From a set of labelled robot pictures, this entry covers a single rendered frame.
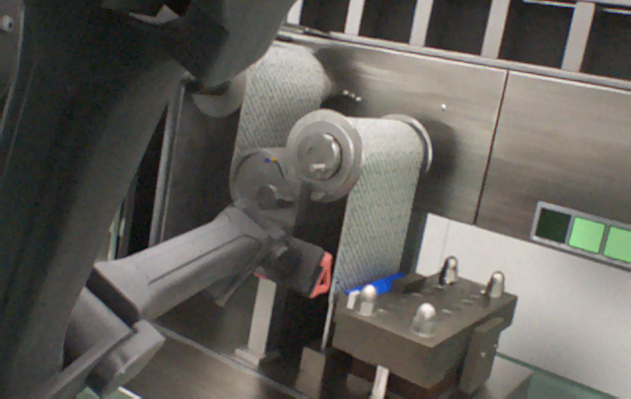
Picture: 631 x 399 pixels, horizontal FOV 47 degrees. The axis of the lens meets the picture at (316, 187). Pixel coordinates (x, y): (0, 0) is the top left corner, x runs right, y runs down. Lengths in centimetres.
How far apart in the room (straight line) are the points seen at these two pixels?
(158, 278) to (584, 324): 333
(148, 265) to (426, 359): 56
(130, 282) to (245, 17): 38
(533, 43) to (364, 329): 65
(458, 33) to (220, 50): 129
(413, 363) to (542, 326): 282
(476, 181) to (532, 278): 248
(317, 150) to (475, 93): 39
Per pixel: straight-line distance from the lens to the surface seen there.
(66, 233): 35
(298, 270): 102
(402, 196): 132
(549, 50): 145
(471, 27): 151
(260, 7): 25
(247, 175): 126
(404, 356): 110
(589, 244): 135
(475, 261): 395
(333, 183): 115
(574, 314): 384
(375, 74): 150
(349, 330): 114
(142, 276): 61
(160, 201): 143
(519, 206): 138
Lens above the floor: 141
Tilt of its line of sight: 10 degrees down
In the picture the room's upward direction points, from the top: 10 degrees clockwise
